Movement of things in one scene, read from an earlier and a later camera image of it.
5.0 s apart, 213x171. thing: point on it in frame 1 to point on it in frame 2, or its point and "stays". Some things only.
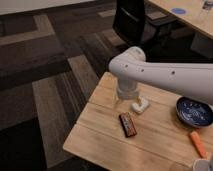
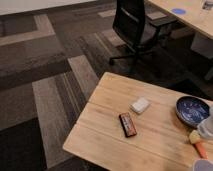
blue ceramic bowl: [194, 112] stays
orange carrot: [199, 144] stays
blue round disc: [179, 10] stays
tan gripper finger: [117, 102] to [194, 136]
